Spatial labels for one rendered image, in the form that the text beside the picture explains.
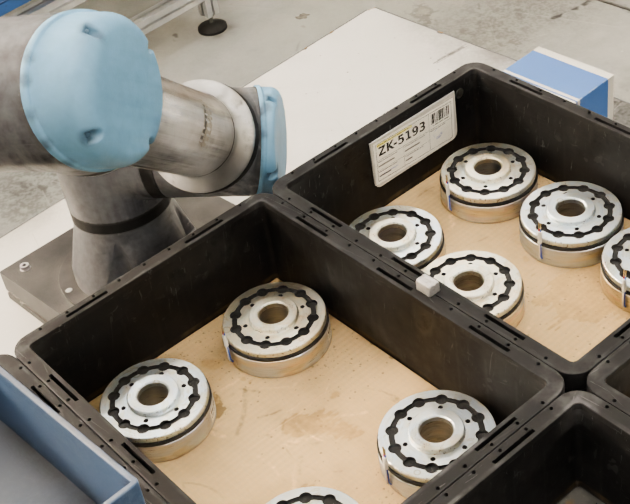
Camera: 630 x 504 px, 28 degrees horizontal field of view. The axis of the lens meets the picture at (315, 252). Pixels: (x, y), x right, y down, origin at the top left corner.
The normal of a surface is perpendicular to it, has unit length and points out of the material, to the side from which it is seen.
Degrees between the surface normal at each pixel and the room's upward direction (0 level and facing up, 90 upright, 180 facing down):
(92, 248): 70
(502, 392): 90
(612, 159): 90
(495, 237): 0
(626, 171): 90
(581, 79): 0
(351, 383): 0
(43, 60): 36
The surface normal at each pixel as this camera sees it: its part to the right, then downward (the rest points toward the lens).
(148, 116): 0.93, -0.01
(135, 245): 0.20, 0.27
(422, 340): -0.75, 0.50
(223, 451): -0.14, -0.76
